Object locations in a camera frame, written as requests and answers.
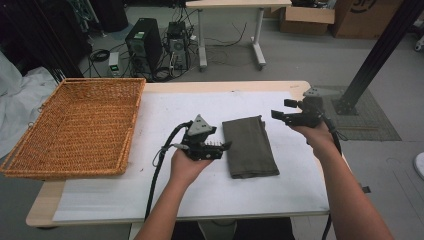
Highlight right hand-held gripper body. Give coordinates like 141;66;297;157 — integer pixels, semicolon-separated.
284;87;325;128

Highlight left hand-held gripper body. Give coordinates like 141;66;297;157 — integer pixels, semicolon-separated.
180;114;223;162

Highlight olive printed t-shirt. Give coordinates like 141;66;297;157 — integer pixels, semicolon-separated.
221;115;281;180

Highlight woven wicker basket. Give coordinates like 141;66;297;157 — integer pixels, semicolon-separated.
0;77;147;181

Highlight person's right hand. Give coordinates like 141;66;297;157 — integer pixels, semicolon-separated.
288;121;338;158

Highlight person's left hand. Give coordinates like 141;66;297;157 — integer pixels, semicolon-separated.
169;149;215;188

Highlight light wooden table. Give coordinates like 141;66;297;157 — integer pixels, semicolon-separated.
25;80;351;228

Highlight grey floor mat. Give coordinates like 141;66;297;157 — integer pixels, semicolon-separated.
313;85;402;142

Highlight open cardboard box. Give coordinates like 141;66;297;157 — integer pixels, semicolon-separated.
279;5;336;37

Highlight grey stool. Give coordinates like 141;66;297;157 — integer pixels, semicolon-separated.
198;219;238;240

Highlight small black computer tower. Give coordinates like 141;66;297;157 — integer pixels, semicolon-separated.
166;21;191;71

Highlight person's legs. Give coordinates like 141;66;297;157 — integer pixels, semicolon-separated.
170;217;296;240

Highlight large black computer tower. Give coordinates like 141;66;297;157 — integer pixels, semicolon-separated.
125;17;164;76

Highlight white box with green light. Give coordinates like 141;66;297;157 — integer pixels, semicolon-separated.
106;51;121;77

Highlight large closed cardboard box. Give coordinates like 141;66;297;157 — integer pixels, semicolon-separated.
329;0;405;40

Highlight white-legged desk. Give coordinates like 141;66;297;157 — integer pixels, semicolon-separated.
185;0;293;72

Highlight white round object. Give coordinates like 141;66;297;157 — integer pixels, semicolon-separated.
413;152;424;181

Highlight dark curtain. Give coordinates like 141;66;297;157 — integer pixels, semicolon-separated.
0;0;93;80

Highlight right hand-held gripper cable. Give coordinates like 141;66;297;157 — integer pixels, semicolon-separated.
319;112;348;240

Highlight hand-held gripper cable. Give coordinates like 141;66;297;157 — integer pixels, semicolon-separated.
319;112;348;240
144;120;195;221

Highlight left hand-held gripper cable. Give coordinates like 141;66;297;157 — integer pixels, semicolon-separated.
144;120;195;221

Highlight loose black floor cable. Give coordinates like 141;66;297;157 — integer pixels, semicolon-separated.
204;22;249;48

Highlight black metal post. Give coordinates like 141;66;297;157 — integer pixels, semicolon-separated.
332;0;424;117

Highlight coiled black cable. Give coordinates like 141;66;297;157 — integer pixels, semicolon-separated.
88;48;111;63

